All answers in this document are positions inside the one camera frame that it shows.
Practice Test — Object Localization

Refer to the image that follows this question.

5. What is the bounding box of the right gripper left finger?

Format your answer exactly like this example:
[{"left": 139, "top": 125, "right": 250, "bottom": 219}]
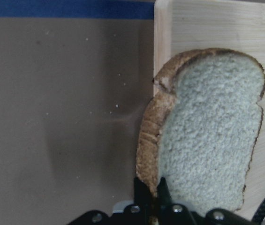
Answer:
[{"left": 133, "top": 177, "right": 157, "bottom": 225}]

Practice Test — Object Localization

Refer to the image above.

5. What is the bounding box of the wooden cutting board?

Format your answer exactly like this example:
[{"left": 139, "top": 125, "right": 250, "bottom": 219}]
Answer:
[{"left": 154, "top": 0, "right": 265, "bottom": 217}]

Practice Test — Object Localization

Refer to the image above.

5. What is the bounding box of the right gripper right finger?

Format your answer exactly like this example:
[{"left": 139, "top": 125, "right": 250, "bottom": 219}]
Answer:
[{"left": 157, "top": 177, "right": 195, "bottom": 225}]

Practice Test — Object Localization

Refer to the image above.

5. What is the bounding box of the bread slice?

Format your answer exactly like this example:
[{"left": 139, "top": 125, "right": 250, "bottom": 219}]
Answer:
[{"left": 136, "top": 48, "right": 265, "bottom": 215}]

